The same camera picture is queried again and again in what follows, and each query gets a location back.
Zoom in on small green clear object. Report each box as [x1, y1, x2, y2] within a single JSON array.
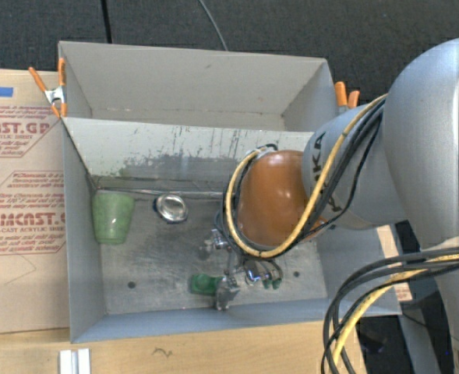
[[191, 273, 223, 297]]

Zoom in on grey metal bin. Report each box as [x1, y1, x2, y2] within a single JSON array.
[[57, 40, 402, 344]]

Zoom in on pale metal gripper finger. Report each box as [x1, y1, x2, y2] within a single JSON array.
[[214, 276, 241, 312], [204, 228, 231, 251]]

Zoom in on clear round glass thing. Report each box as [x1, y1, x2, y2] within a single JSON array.
[[153, 192, 189, 224]]

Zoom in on pale green cup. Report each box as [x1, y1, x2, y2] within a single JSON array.
[[91, 192, 136, 245]]

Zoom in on brown cardboard board, red print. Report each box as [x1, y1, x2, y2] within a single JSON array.
[[0, 67, 71, 337]]

